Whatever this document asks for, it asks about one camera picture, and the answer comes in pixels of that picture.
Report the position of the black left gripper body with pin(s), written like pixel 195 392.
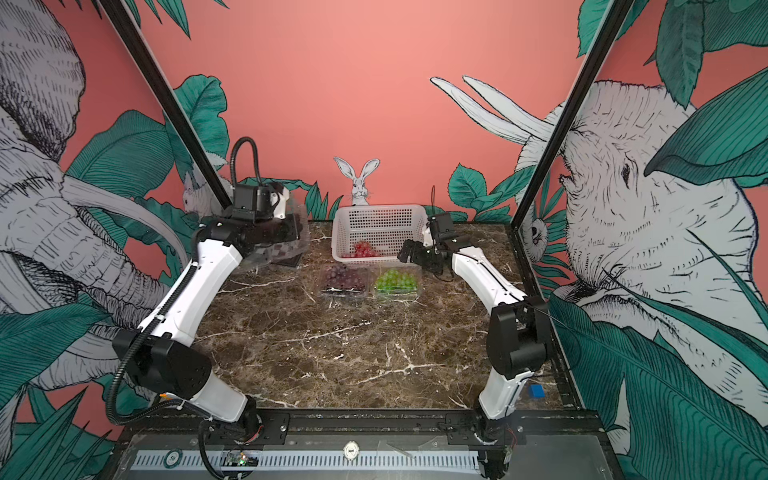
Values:
pixel 278 231

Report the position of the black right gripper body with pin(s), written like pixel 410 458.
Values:
pixel 427 257

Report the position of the clear plastic clamshell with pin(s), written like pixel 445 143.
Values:
pixel 254 257
pixel 397 297

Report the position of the green grape bunch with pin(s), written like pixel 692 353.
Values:
pixel 395 281

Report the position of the red grape bunch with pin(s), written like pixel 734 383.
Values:
pixel 363 249

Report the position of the clear plastic clamshell container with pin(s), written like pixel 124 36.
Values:
pixel 338 294

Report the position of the purple grape bunch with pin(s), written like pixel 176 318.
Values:
pixel 340 278

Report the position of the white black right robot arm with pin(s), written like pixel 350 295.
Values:
pixel 519 331

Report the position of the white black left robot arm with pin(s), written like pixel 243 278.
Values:
pixel 157 355

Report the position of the white perforated plastic basket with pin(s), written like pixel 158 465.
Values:
pixel 384 227

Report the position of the black white chessboard box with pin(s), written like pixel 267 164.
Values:
pixel 292 262

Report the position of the small blue cube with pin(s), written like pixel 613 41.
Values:
pixel 536 391

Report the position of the black left frame post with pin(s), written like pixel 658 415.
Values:
pixel 127 29

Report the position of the black frame post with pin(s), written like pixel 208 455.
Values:
pixel 609 28
pixel 127 29

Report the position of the black front mounting rail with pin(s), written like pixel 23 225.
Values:
pixel 459 427

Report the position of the white slotted cable duct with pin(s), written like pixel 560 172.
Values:
pixel 189 460

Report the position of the black right frame post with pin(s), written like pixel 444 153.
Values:
pixel 609 28

